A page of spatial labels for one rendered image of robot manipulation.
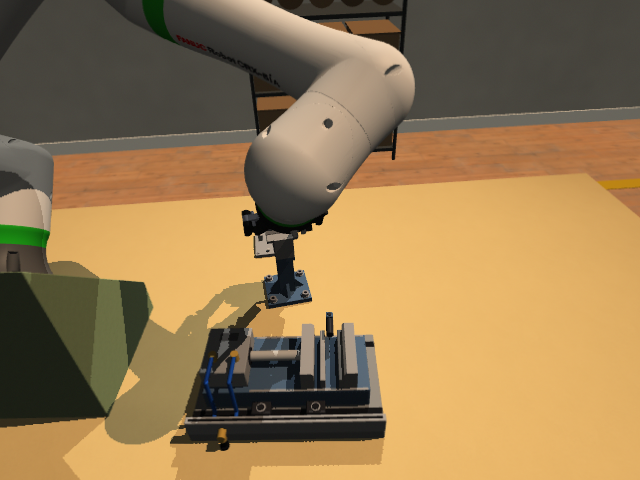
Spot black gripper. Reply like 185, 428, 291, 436
241, 210, 328, 241

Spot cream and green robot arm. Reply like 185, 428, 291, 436
0, 0, 415, 274

